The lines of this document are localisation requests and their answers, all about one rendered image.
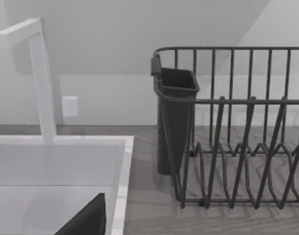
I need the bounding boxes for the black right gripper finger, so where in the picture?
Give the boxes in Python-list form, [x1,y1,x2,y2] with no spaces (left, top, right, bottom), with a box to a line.
[54,192,106,235]

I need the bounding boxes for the white sink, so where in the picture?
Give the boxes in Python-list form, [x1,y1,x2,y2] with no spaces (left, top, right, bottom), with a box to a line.
[0,135,135,235]

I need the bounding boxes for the dark grey utensil cup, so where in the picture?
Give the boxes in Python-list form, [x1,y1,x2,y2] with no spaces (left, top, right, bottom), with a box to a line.
[153,68,200,176]

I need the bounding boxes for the tall white tap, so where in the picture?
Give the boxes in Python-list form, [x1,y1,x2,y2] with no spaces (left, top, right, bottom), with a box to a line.
[0,17,57,145]

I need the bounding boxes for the white wall socket plate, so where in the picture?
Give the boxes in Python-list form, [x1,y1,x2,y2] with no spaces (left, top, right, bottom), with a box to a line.
[61,95,79,118]

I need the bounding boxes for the dark grey wire dish rack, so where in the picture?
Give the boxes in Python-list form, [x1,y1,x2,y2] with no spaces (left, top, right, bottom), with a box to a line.
[150,46,299,211]

